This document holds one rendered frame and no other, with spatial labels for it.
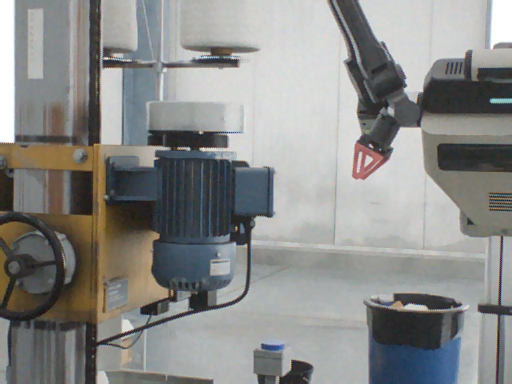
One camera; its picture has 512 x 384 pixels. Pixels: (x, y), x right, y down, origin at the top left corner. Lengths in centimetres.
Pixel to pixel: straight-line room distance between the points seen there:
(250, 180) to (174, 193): 14
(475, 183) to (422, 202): 767
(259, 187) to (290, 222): 867
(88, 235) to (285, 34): 884
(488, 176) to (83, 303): 109
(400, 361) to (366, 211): 607
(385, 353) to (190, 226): 261
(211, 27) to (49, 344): 65
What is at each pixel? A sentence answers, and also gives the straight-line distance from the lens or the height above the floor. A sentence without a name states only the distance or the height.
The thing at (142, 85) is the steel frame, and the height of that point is 205.
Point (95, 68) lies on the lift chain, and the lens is 162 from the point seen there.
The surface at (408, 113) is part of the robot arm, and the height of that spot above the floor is 142.
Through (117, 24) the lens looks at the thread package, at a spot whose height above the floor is 158.
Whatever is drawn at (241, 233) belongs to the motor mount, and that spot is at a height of 118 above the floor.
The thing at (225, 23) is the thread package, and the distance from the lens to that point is 169.
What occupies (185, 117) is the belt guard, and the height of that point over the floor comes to 139.
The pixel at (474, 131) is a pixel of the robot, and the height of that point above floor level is 139.
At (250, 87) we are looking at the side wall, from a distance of 1039.
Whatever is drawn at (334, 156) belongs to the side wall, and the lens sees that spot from 1009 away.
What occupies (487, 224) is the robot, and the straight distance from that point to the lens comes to 235.
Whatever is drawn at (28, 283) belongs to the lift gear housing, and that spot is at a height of 110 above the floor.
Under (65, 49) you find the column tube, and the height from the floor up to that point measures 150.
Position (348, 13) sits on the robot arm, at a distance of 198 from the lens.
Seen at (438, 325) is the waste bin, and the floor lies 58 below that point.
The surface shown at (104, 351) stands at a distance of 211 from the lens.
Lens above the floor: 134
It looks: 3 degrees down
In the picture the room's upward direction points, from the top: 1 degrees clockwise
